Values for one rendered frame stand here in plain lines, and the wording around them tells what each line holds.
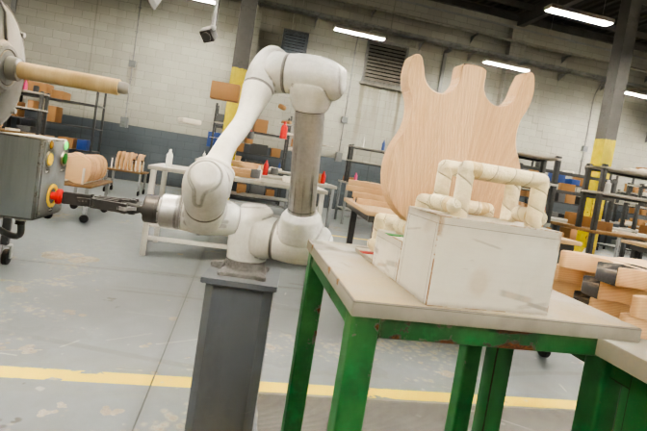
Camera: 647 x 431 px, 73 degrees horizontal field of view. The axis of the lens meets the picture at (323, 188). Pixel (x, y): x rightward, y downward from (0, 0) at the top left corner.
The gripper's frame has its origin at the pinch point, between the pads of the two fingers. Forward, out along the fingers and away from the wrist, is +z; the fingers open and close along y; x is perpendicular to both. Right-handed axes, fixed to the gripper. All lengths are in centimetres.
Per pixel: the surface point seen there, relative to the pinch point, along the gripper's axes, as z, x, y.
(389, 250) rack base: -76, 1, -26
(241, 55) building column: -12, 182, 659
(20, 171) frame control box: 10.5, 5.9, -8.0
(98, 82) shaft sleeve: -10.3, 27.7, -28.6
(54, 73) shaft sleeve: -2.3, 27.9, -28.5
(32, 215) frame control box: 6.9, -4.0, -7.9
